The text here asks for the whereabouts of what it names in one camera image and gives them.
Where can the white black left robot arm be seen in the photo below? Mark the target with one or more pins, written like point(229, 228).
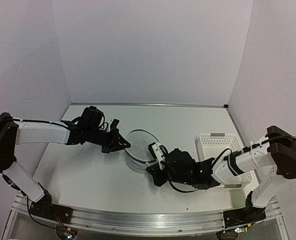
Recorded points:
point(19, 136)

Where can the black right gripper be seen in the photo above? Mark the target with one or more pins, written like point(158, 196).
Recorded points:
point(160, 181)

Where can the white mesh laundry bag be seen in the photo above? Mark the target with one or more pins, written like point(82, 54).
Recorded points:
point(138, 156)

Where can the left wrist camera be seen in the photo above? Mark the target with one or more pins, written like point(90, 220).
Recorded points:
point(112, 125)

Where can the aluminium table edge rail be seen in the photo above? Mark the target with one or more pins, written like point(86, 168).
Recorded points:
point(184, 105)

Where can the aluminium front base frame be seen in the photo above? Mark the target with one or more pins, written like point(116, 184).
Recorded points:
point(146, 224)

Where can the white perforated plastic basket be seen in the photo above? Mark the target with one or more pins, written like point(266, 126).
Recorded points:
point(211, 145)

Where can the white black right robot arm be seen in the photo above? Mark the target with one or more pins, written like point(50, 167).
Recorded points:
point(276, 149)

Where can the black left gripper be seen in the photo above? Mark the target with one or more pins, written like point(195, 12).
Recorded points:
point(113, 145)

